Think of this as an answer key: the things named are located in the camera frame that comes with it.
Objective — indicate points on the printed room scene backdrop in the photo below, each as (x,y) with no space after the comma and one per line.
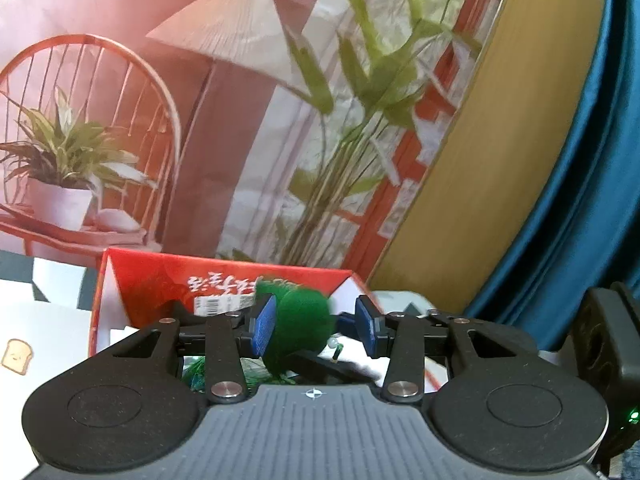
(294,132)

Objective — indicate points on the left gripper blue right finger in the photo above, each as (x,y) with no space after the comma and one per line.
(399,337)

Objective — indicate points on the cartoon printed tablecloth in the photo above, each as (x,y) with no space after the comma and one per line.
(45,321)

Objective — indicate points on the red strawberry cardboard box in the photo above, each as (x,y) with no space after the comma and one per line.
(132,287)

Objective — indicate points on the teal blue curtain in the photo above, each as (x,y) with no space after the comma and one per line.
(584,228)

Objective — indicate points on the green felt tasselled ornament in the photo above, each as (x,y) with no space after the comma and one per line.
(304,323)

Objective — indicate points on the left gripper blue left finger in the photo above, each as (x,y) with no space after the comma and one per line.
(219,343)

